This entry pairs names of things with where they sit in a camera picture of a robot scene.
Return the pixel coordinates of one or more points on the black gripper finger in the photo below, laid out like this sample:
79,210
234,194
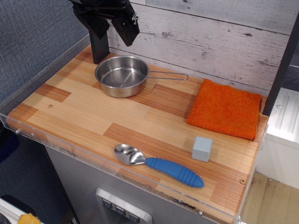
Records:
127,27
100,47

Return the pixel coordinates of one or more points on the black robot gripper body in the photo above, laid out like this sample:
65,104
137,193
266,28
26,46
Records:
94,14

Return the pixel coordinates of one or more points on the stainless steel pot with handle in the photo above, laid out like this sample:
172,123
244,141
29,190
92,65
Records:
123,76

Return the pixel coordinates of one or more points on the clear acrylic counter guard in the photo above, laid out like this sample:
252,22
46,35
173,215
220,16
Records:
64,108

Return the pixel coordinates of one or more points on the yellow object at corner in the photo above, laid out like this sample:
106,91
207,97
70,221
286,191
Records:
28,219

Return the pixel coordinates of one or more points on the orange folded cloth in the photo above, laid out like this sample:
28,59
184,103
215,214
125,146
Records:
224,109

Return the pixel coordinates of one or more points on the light blue cube block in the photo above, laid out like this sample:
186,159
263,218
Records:
202,148

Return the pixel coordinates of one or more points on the silver control panel with buttons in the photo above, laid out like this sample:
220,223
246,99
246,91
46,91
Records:
118,211

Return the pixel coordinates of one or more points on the white ribbed appliance top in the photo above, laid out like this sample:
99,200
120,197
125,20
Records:
284,119

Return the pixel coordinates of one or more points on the blue-handled metal spoon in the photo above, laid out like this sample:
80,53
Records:
131,156

